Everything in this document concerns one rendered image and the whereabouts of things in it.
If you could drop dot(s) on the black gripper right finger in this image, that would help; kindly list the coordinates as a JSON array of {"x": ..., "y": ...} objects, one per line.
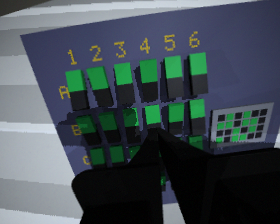
[{"x": 193, "y": 172}]

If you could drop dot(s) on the blue-grey switch panel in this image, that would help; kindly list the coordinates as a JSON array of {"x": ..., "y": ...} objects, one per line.
[{"x": 209, "y": 76}]

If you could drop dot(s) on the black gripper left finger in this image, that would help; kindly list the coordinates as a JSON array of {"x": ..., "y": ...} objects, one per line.
[{"x": 139, "y": 180}]

